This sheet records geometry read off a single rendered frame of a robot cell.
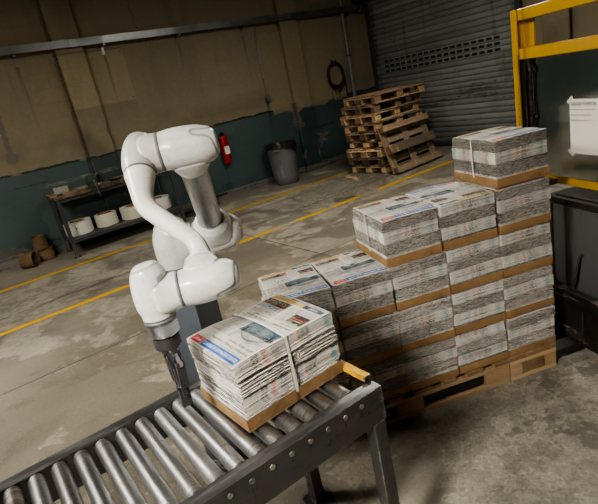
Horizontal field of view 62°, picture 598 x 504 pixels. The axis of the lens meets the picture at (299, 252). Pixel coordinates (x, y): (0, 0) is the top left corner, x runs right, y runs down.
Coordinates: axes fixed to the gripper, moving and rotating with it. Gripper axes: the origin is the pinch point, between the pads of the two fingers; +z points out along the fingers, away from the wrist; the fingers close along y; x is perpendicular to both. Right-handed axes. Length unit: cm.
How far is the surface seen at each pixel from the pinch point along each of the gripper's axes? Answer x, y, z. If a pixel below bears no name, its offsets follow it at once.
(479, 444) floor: -119, -6, 93
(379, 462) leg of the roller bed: -45, -27, 39
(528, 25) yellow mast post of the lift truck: -245, 35, -83
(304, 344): -35.2, -13.7, -4.1
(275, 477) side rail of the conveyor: -9.2, -27.8, 19.2
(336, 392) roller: -39.9, -18.6, 13.7
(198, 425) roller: -1.7, 2.2, 13.2
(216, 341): -14.3, 1.6, -10.3
